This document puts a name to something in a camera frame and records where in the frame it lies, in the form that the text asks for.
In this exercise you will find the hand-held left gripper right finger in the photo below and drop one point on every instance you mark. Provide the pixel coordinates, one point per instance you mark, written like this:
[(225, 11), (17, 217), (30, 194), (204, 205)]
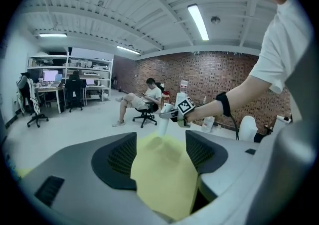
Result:
[(219, 164)]

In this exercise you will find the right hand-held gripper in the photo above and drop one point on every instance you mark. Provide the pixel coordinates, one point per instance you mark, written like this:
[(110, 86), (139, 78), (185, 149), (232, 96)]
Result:
[(186, 105)]

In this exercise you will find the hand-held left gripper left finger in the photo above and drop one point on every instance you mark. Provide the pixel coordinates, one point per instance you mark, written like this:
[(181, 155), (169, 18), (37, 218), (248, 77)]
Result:
[(82, 176)]

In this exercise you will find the white plastic bottle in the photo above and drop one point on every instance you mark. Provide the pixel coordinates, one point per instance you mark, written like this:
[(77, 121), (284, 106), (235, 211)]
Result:
[(165, 125)]

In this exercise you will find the person's right forearm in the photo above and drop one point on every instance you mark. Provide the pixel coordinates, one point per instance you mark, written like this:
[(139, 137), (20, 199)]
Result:
[(241, 94)]

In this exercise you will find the water dispenser bottle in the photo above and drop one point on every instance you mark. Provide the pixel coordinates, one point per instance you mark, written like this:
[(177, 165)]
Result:
[(184, 86)]

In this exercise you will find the white water dispenser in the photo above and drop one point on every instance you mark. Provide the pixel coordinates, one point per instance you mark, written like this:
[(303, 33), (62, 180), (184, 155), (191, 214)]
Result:
[(180, 98)]

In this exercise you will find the black office chair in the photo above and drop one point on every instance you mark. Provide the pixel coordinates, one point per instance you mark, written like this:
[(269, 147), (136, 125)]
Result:
[(147, 115)]

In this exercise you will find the table with yellow-green cloth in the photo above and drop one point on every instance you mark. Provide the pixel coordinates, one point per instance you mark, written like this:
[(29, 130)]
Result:
[(162, 174)]

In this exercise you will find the long ceiling light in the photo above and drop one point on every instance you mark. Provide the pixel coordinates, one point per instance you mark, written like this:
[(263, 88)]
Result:
[(128, 49), (198, 21), (52, 35)]

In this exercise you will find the open laptop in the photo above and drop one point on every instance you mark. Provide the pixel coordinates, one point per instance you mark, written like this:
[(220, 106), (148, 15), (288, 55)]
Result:
[(90, 82)]

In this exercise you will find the black desk chair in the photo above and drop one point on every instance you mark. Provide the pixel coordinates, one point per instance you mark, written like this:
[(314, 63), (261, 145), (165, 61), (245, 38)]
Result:
[(74, 92)]

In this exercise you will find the wooden desk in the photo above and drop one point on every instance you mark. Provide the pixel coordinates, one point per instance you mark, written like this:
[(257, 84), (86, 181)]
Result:
[(49, 89)]

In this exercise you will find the office chair with striped cloth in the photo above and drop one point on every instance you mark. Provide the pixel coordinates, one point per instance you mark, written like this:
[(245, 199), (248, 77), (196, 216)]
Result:
[(30, 99)]

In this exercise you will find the white shelving unit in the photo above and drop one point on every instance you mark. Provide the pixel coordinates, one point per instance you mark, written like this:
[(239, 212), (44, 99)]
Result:
[(87, 63)]

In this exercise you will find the pink-lit monitor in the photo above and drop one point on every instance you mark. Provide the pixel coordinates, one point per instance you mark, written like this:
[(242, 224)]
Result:
[(50, 75)]

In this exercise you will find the round ceiling fixture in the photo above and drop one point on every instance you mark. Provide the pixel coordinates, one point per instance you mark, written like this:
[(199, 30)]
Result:
[(215, 20)]

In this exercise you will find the person's white t-shirt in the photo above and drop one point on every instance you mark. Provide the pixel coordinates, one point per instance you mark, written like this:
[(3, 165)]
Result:
[(281, 44)]

